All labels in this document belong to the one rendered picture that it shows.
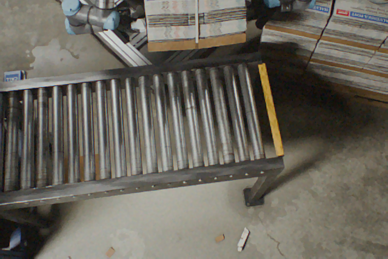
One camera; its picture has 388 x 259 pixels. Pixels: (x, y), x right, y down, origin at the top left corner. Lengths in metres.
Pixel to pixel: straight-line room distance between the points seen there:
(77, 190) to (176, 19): 0.79
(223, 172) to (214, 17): 0.62
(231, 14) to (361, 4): 0.78
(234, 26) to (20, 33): 1.89
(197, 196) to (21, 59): 1.51
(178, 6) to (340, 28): 0.94
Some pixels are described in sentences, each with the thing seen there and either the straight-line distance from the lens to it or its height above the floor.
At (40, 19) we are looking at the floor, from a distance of 3.20.
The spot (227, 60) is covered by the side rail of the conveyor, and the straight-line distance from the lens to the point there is 1.92.
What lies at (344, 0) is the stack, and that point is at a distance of 2.17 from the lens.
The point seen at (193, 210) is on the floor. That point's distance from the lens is 2.51.
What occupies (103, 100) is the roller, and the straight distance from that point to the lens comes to 1.88.
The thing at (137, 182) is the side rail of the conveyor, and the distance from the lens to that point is 1.74.
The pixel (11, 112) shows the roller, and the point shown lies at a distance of 1.98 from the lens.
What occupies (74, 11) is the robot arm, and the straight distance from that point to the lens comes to 1.73.
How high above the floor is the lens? 2.48
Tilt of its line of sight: 69 degrees down
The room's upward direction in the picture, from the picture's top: 2 degrees counter-clockwise
